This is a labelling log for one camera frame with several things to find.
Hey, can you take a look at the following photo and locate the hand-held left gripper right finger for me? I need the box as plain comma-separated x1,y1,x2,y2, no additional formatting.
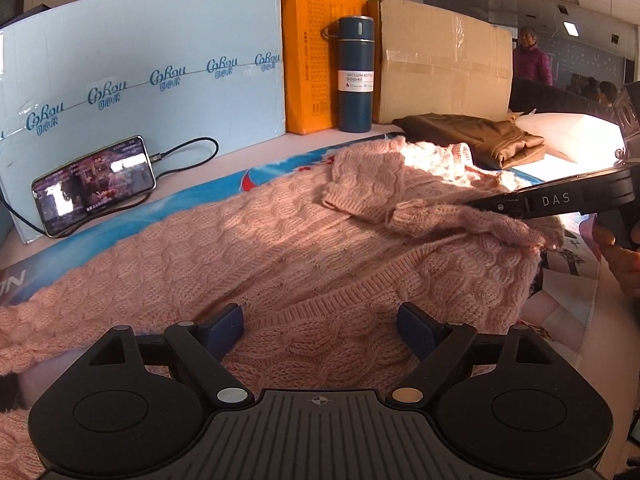
385,301,555,406

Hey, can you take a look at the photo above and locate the person's right hand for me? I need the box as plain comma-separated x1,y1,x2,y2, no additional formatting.
592,224,640,297

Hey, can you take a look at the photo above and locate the brown taped cardboard box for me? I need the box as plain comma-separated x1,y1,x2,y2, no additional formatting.
366,0,515,125

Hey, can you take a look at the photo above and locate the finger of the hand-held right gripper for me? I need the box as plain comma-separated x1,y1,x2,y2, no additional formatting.
462,171,598,221

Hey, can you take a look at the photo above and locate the orange cardboard box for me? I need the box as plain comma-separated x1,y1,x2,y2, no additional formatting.
278,0,372,136

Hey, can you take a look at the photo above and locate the black smartphone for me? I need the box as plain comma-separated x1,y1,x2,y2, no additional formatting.
31,134,158,238

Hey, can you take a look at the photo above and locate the dark blue vacuum bottle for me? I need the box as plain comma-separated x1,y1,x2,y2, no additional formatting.
322,15,376,134

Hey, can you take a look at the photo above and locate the brown folded garment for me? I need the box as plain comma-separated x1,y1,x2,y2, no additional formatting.
392,113,547,170

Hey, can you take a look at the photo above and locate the smartphone with cable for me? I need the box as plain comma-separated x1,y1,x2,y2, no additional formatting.
0,136,220,237

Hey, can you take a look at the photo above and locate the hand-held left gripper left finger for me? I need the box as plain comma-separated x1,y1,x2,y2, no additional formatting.
86,303,255,407

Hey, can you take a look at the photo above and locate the light blue printed board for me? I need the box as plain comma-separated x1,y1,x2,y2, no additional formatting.
0,0,287,246

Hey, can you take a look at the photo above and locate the white cushion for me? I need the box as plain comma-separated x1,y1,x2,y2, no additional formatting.
514,112,627,166

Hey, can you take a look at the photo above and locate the pink cable-knit sweater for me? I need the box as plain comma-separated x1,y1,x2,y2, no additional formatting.
0,135,567,480

